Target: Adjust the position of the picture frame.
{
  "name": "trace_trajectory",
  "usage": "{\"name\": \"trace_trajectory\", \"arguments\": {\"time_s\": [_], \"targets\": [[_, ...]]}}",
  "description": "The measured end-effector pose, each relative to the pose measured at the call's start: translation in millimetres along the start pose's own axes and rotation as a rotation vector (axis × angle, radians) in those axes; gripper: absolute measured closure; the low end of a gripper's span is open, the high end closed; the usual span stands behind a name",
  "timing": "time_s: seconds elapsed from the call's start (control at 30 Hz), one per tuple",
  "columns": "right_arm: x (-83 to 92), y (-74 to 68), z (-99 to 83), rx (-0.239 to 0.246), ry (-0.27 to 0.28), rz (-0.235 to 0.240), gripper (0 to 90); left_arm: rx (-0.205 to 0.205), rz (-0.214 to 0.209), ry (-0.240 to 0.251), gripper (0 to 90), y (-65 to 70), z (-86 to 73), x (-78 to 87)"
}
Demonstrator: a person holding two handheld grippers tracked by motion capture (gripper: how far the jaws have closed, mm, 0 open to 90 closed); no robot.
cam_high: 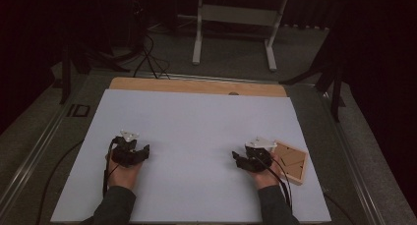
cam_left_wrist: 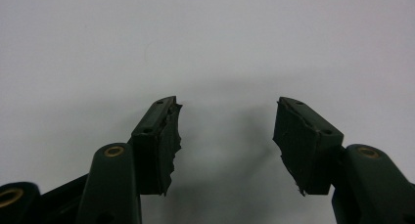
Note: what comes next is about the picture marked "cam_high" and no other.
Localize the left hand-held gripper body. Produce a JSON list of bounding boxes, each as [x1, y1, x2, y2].
[[110, 130, 140, 169]]

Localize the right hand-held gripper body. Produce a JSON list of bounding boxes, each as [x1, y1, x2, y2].
[[245, 137, 278, 173]]

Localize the wooden photo frame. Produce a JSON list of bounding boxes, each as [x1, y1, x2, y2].
[[271, 140, 309, 186]]

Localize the person's right hand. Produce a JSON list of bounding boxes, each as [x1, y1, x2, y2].
[[250, 152, 283, 191]]

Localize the person's left hand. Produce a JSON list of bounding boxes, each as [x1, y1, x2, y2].
[[105, 152, 144, 191]]

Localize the white board sheet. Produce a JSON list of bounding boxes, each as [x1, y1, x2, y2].
[[50, 88, 332, 223]]

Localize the black tripod stand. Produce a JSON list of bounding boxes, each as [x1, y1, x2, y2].
[[279, 31, 347, 123]]

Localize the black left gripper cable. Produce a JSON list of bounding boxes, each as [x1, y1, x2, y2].
[[102, 137, 121, 197]]

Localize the black floor cable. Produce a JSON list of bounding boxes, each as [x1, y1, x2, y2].
[[34, 139, 86, 225], [323, 192, 356, 225]]

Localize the metal floor rail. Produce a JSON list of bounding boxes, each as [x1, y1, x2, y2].
[[144, 71, 281, 85], [317, 90, 387, 225], [0, 86, 78, 219]]

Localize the black floor cables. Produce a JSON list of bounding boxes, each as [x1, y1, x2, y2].
[[132, 32, 171, 81]]

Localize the white metal desk frame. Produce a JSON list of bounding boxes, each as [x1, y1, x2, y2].
[[192, 0, 289, 72]]

